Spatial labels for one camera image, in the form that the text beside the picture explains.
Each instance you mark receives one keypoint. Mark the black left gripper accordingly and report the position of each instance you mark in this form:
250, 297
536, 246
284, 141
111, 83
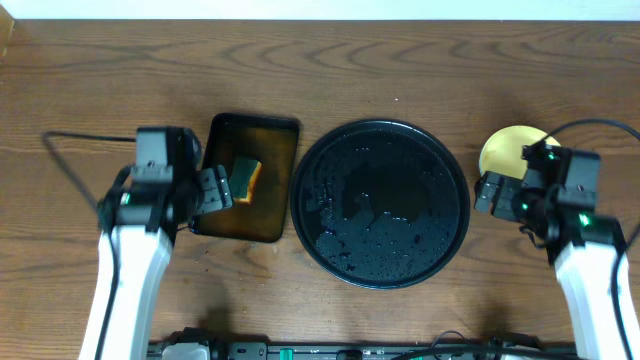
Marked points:
215, 188

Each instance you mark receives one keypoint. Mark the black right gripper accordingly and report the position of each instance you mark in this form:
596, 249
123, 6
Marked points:
508, 187

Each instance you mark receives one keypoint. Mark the yellow plate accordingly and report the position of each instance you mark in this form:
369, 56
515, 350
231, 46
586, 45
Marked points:
502, 152

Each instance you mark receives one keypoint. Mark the orange green scrub sponge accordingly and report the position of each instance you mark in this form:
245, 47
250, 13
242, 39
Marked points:
244, 176

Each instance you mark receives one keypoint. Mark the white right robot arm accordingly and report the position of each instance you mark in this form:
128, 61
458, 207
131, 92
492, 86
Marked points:
592, 269

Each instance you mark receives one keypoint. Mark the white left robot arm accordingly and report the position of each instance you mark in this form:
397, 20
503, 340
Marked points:
131, 266

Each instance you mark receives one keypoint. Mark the black round serving tray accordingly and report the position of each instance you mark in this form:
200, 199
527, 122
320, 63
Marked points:
380, 204

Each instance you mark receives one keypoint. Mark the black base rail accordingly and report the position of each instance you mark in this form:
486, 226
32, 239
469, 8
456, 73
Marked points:
264, 351

